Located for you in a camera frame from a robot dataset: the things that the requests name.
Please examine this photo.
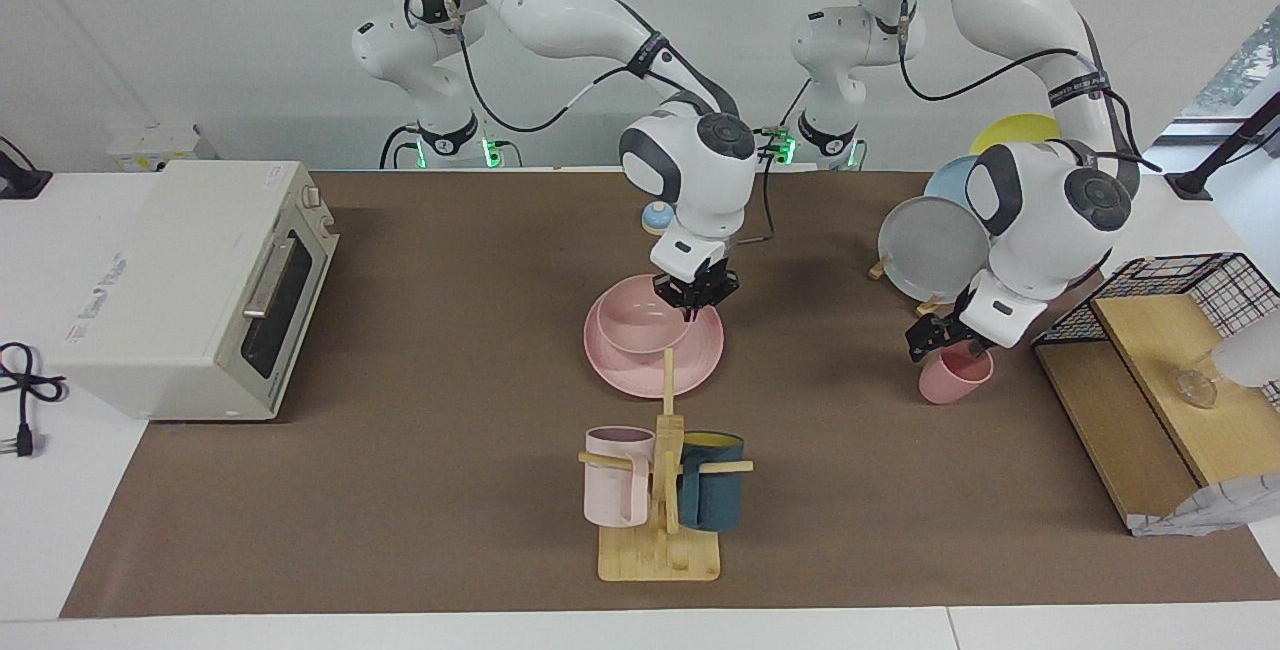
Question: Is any pink handleless cup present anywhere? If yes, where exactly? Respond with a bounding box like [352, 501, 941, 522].
[918, 342, 995, 405]

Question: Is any pink bowl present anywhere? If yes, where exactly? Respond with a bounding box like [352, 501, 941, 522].
[597, 275, 693, 355]

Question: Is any pink plate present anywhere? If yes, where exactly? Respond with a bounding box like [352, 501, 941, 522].
[583, 276, 725, 399]

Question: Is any grey plate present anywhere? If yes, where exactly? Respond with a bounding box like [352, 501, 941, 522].
[878, 196, 993, 305]

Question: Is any wooden plate rack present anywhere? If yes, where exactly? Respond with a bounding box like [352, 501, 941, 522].
[867, 255, 943, 319]

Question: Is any light blue plate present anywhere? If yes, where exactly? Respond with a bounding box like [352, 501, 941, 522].
[924, 154, 986, 213]

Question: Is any dark teal mug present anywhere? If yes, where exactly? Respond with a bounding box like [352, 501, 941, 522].
[676, 431, 745, 533]

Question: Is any pale pink mug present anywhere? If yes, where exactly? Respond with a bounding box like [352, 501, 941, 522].
[584, 426, 657, 529]

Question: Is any yellow plate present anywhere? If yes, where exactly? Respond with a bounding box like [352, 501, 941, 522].
[970, 113, 1061, 157]

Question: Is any clear glass piece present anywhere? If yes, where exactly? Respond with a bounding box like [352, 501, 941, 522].
[1175, 360, 1221, 409]

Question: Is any wooden mug tree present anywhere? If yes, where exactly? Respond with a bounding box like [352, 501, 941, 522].
[578, 348, 754, 583]

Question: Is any frosted white container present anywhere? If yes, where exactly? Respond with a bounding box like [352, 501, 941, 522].
[1210, 315, 1280, 391]

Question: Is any patterned white bag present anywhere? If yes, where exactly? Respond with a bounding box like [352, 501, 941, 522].
[1130, 473, 1280, 538]

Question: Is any brown table mat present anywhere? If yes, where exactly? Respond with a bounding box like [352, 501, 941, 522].
[60, 170, 1280, 619]

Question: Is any white toaster oven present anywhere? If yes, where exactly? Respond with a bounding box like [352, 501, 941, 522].
[45, 160, 341, 423]

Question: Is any black wire wooden shelf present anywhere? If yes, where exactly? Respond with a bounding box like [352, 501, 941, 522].
[1030, 252, 1280, 531]

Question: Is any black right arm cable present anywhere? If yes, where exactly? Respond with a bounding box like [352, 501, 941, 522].
[403, 0, 776, 243]

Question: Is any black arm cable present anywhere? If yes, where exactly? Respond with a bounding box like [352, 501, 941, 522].
[895, 5, 1161, 173]
[403, 0, 776, 243]

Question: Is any black clamp mount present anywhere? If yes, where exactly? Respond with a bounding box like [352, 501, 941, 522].
[0, 135, 53, 201]
[1165, 90, 1280, 201]

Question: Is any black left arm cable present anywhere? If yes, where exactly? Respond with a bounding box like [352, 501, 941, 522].
[895, 5, 1161, 173]

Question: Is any black power cord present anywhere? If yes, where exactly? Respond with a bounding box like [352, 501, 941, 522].
[0, 342, 69, 459]

